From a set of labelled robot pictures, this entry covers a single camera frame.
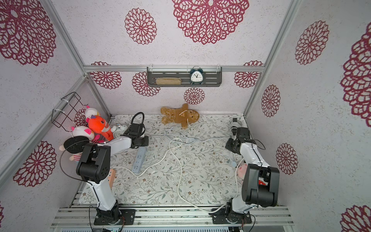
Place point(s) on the white owl plush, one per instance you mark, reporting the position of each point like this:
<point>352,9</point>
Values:
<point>89,112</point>

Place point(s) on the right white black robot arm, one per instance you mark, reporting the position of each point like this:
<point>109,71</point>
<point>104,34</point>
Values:
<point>260,185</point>

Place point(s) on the brown teddy bear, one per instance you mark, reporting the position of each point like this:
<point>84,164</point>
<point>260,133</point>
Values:
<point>183,116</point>

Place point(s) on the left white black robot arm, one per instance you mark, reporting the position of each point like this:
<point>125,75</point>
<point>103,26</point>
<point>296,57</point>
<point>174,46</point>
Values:
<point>94,164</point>

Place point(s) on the teal alarm clock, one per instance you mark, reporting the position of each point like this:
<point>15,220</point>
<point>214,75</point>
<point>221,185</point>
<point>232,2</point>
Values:
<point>196,76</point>

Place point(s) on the beige pouch on shelf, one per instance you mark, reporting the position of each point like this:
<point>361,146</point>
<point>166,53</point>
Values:
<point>168,81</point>

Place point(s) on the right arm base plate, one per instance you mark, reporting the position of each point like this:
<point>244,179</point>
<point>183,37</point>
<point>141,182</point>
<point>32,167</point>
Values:
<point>230,217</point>

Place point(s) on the pink striped pig plush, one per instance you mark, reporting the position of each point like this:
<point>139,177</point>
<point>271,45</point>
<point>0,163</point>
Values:
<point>87,132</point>

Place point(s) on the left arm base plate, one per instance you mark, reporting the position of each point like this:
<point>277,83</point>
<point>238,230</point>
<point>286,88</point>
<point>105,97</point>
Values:
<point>115,217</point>

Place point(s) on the white round alarm clock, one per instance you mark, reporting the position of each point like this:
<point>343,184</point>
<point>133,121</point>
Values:
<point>119,130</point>

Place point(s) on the pink red dotted plush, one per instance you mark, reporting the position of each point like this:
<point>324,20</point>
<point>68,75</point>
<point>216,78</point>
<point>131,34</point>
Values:
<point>241,171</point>

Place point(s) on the black-haired doll plush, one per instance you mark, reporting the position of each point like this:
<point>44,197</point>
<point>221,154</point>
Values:
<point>75,146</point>

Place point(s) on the black wire basket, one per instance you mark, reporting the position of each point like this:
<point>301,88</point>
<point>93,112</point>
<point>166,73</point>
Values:
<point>72,114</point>

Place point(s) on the orange fox plush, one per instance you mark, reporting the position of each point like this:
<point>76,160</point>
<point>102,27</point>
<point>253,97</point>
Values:
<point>100,126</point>

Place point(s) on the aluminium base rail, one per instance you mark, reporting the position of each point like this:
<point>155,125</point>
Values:
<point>81,216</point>

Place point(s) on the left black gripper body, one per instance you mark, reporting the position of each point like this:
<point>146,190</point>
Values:
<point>143,141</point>

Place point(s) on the pink power strip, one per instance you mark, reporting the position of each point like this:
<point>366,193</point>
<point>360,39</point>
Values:
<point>111,177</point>

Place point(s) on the grey wall shelf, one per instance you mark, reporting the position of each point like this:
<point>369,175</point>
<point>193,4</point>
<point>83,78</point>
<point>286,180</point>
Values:
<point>212,76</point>

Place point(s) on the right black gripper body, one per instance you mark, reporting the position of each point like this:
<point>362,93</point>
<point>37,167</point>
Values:
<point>235,127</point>

